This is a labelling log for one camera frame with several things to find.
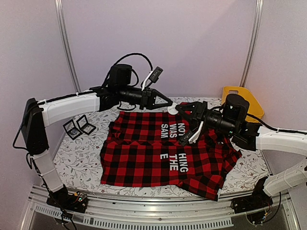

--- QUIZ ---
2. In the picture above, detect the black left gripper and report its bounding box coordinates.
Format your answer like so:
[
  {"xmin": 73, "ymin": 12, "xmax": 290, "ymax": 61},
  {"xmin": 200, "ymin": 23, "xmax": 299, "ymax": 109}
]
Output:
[{"xmin": 118, "ymin": 86, "xmax": 173, "ymax": 110}]

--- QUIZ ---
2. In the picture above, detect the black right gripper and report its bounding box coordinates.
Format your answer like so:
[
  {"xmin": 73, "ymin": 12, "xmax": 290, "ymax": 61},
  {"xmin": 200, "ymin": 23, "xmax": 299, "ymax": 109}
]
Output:
[{"xmin": 175, "ymin": 101, "xmax": 236, "ymax": 136}]

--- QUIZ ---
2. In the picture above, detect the white brooch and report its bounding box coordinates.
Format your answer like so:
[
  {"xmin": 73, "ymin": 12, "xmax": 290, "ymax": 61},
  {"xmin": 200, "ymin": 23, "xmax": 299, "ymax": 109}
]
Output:
[{"xmin": 167, "ymin": 103, "xmax": 178, "ymax": 115}]

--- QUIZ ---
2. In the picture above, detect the red black plaid shirt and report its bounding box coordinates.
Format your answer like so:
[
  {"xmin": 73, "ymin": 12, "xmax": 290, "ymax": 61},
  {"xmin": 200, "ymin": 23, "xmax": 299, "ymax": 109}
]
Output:
[{"xmin": 100, "ymin": 111, "xmax": 242, "ymax": 201}]

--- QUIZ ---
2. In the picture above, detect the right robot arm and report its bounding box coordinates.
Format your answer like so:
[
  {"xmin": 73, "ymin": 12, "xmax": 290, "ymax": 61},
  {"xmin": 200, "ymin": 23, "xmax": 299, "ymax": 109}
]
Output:
[{"xmin": 176, "ymin": 94, "xmax": 307, "ymax": 209}]

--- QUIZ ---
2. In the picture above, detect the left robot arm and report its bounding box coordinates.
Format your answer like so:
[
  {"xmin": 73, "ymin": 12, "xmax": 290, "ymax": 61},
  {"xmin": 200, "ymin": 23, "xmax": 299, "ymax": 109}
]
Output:
[{"xmin": 17, "ymin": 60, "xmax": 173, "ymax": 208}]

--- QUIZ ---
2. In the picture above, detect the black display case with blue brooch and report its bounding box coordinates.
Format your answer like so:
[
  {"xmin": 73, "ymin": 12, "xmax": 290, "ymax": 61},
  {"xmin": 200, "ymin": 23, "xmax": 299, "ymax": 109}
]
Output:
[{"xmin": 63, "ymin": 119, "xmax": 82, "ymax": 140}]

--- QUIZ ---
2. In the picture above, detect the yellow plastic basket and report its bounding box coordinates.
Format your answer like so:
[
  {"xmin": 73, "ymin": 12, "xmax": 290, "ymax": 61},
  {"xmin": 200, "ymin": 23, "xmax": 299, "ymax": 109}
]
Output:
[{"xmin": 222, "ymin": 86, "xmax": 265, "ymax": 123}]

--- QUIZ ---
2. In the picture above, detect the floral patterned table mat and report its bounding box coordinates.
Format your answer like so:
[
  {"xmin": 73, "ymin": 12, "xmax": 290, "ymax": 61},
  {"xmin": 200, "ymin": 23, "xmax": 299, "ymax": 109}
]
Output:
[{"xmin": 54, "ymin": 108, "xmax": 271, "ymax": 198}]

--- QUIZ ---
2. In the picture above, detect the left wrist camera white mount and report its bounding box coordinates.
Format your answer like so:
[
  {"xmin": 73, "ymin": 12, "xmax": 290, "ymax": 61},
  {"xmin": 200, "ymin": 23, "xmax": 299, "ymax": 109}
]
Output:
[{"xmin": 141, "ymin": 67, "xmax": 164, "ymax": 91}]

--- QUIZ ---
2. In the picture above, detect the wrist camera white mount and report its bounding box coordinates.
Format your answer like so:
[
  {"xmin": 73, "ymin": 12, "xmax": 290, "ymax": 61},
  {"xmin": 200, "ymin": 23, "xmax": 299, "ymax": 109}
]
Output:
[
  {"xmin": 141, "ymin": 67, "xmax": 164, "ymax": 91},
  {"xmin": 178, "ymin": 121, "xmax": 204, "ymax": 146}
]

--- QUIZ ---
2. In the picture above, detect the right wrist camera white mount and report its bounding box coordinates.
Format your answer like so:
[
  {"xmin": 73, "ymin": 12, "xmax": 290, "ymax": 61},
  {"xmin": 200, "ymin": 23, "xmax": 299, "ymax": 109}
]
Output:
[{"xmin": 178, "ymin": 121, "xmax": 204, "ymax": 146}]

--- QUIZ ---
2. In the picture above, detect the aluminium front rail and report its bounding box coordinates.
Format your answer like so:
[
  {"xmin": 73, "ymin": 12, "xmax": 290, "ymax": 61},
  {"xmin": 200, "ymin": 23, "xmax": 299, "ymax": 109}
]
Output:
[{"xmin": 21, "ymin": 185, "xmax": 301, "ymax": 230}]

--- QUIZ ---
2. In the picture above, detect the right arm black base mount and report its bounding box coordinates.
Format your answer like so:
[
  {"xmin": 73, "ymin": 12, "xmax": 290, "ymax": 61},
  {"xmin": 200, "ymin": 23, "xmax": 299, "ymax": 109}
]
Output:
[{"xmin": 230, "ymin": 176, "xmax": 273, "ymax": 213}]

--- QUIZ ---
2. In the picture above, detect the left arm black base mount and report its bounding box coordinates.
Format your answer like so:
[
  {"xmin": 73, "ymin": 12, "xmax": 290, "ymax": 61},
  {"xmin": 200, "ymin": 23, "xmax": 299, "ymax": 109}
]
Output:
[{"xmin": 47, "ymin": 185, "xmax": 88, "ymax": 213}]

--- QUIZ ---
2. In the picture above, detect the left aluminium frame post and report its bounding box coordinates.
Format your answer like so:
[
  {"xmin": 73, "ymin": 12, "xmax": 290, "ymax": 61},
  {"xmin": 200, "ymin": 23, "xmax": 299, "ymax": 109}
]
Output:
[{"xmin": 54, "ymin": 0, "xmax": 81, "ymax": 92}]

